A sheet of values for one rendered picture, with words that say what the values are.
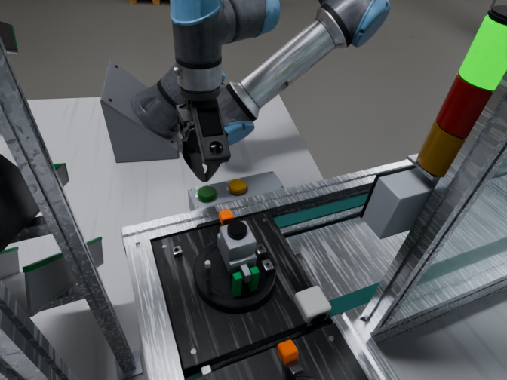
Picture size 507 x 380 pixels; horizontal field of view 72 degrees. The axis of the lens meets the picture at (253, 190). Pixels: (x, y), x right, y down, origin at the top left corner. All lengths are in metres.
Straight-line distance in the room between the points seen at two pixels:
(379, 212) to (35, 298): 0.36
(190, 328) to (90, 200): 0.49
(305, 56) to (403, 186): 0.55
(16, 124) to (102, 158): 0.76
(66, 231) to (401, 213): 0.35
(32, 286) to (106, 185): 0.62
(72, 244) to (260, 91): 0.62
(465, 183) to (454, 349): 0.45
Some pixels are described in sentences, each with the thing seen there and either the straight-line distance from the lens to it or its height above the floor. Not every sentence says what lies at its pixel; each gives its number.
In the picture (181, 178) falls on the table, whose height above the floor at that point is 0.86.
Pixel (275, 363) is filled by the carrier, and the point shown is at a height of 0.97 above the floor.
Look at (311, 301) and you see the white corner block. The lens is 0.59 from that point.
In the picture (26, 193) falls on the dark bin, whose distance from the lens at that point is 0.37.
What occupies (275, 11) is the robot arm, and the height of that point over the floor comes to 1.31.
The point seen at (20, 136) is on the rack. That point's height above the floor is 1.33.
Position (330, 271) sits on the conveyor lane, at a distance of 0.72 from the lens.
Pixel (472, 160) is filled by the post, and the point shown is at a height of 1.30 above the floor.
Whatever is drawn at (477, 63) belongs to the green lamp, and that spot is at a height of 1.38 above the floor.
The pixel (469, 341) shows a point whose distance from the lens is 0.82.
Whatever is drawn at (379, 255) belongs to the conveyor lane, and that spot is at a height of 0.92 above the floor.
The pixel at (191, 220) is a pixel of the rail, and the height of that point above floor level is 0.95.
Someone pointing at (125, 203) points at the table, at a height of 0.86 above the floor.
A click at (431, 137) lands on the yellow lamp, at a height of 1.30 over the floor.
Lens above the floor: 1.49
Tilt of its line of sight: 43 degrees down
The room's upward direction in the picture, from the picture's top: 5 degrees clockwise
